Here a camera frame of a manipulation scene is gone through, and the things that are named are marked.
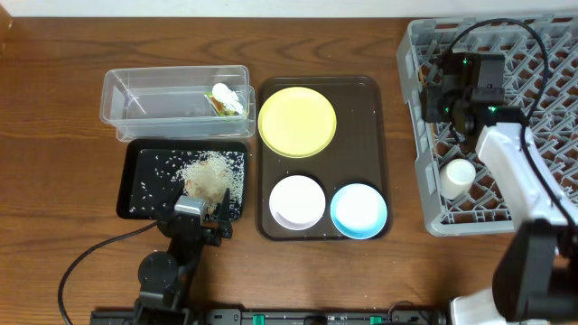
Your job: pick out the black waste tray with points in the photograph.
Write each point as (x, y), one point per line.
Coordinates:
(196, 145)

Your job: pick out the green snack wrapper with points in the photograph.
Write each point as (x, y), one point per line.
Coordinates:
(219, 106)

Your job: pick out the clear plastic bin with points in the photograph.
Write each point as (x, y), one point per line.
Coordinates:
(168, 102)

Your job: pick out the food scraps pile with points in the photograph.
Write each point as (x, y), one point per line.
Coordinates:
(205, 174)

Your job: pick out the pink bowl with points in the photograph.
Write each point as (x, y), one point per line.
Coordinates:
(297, 202)

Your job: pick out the blue bowl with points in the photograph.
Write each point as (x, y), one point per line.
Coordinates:
(358, 211)

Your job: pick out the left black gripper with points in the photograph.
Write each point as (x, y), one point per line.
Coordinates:
(199, 232)

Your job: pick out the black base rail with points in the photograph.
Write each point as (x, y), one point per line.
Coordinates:
(239, 317)

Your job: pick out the dark brown serving tray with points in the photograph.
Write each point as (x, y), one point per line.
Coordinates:
(356, 154)

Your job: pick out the grey dishwasher rack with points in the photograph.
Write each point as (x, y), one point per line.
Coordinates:
(554, 123)

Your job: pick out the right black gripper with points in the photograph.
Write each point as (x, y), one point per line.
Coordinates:
(433, 105)

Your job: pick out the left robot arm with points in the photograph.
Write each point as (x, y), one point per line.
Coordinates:
(165, 277)

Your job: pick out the yellow plate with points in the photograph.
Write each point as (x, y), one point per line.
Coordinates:
(297, 122)

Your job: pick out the white tissue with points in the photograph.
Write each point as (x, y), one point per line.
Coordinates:
(220, 90)

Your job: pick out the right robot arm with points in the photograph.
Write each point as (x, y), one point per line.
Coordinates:
(536, 278)

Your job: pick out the white cup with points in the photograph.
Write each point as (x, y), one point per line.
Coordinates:
(456, 178)

